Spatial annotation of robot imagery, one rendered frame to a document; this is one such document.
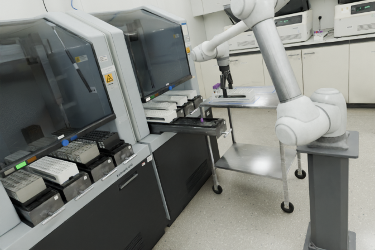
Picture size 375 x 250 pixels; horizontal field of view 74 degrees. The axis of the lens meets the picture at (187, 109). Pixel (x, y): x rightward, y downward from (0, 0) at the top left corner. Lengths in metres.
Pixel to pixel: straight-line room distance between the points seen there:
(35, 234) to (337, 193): 1.41
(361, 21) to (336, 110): 2.28
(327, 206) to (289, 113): 0.63
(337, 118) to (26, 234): 1.42
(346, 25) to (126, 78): 2.67
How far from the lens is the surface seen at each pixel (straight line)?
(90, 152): 1.43
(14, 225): 1.36
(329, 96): 1.31
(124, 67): 1.58
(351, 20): 3.51
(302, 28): 3.56
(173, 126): 1.60
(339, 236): 1.72
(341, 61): 3.57
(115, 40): 1.57
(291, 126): 1.14
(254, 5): 1.19
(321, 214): 1.63
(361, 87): 3.66
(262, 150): 2.21
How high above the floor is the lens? 1.39
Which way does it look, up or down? 18 degrees down
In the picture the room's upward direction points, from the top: 12 degrees counter-clockwise
